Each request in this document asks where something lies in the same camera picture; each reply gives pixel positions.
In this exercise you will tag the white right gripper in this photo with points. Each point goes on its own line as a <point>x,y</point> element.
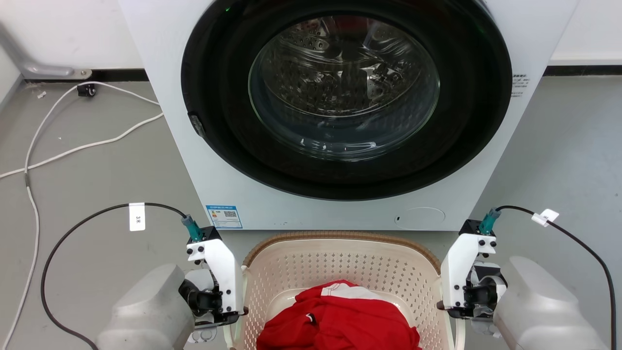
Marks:
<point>456,272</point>

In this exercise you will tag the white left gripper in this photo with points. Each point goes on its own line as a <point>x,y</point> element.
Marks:
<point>221,272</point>

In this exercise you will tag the beige plastic laundry basket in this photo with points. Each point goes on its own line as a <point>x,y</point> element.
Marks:
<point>340,262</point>

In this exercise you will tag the round filter cover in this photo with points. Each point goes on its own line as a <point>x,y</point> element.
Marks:
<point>421,218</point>

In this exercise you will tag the blue energy label sticker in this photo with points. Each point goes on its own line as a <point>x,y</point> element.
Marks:
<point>223,217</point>

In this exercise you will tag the red and white garment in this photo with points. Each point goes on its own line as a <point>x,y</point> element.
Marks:
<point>340,321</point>

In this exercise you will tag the black round washer door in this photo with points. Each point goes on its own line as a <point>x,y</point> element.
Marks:
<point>218,146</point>

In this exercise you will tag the black text sticker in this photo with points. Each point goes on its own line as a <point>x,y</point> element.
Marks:
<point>520,85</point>

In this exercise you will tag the white front-load washing machine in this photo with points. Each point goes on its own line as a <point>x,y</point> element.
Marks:
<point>160,58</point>

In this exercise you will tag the small black floor plug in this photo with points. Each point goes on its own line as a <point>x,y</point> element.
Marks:
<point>86,90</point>

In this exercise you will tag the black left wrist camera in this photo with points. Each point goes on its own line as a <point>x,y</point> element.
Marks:
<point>210,233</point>

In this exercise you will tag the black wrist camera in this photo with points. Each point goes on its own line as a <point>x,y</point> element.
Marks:
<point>472,227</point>
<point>210,233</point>

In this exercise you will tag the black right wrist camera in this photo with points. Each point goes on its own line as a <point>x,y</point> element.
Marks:
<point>472,227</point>

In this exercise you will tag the grey wall pipe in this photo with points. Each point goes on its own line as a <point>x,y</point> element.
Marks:
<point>34,65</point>

